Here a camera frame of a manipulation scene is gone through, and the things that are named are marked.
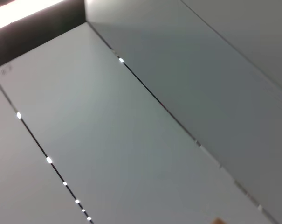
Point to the khaki canvas food bag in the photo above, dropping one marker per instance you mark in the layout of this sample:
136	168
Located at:
218	221

